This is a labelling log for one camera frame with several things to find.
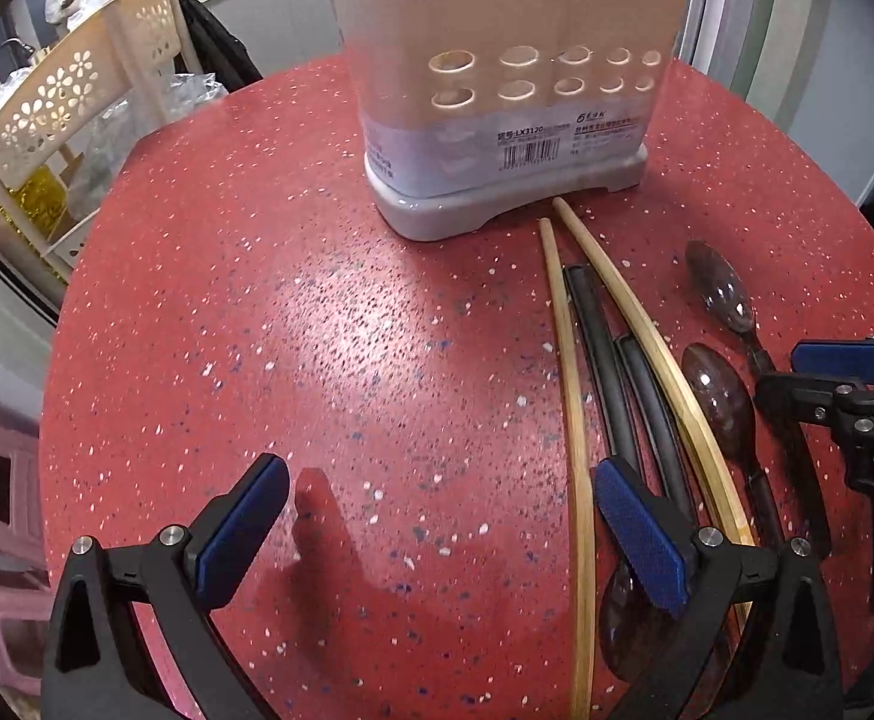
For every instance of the yellow foil bag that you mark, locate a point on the yellow foil bag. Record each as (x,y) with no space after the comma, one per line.
(35,199)

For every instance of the grey sliding door frame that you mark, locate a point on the grey sliding door frame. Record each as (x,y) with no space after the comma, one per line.
(781,30)

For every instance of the clear plastic bags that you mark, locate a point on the clear plastic bags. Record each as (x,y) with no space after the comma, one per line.
(182,94)

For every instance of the grey kitchen base cabinets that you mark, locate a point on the grey kitchen base cabinets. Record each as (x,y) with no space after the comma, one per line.
(287,22)

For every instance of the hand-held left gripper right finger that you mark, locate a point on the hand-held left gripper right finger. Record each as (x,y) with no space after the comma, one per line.
(643,540)

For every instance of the cream plastic storage rack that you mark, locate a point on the cream plastic storage rack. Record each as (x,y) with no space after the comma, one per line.
(69,82)

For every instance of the beige utensil holder grey base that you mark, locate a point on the beige utensil holder grey base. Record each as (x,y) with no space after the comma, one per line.
(497,15)

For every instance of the dark translucent spoon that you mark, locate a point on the dark translucent spoon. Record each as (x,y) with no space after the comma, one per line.
(714,397)
(620,637)
(718,277)

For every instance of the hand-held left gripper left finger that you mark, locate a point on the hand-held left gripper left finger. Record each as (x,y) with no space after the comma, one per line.
(245,521)

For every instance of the black jacket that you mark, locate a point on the black jacket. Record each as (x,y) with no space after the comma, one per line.
(215,37)

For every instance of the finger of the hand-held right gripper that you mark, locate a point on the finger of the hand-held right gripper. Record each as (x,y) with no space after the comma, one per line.
(834,358)
(804,396)

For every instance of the bamboo chopstick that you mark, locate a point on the bamboo chopstick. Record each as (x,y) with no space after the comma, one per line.
(570,360)
(624,292)

